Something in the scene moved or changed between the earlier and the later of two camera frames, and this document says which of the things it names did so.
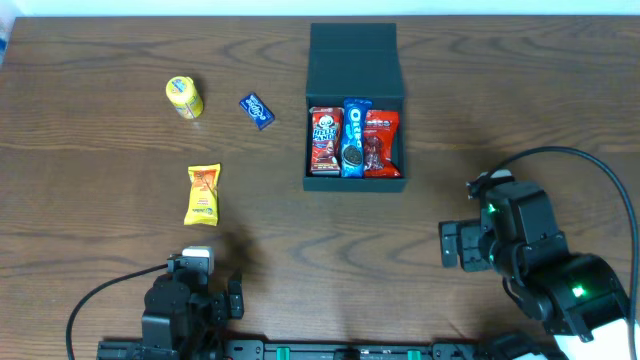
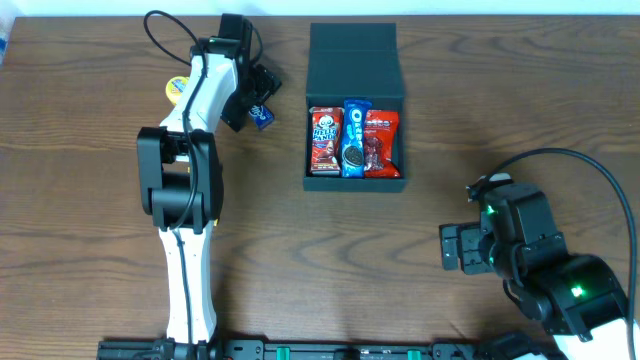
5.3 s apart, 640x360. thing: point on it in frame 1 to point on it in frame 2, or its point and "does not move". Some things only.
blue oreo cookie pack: [352, 155] does not move
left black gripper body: [222, 305] to [266, 83]
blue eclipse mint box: [261, 115] does not move
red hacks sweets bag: [380, 133] does not move
